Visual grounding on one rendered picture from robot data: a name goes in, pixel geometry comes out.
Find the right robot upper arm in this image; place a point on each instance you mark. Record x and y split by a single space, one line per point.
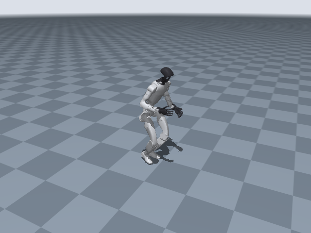
150 90

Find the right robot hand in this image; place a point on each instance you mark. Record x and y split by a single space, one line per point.
164 111

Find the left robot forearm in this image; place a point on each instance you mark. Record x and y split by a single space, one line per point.
169 101

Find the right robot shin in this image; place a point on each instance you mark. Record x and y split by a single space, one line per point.
149 148

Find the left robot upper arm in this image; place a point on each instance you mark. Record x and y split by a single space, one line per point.
166 93

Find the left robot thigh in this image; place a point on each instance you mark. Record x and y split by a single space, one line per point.
163 124

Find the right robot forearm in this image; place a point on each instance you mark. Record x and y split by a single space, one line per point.
149 107

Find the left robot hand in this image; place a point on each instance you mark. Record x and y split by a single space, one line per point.
178 111

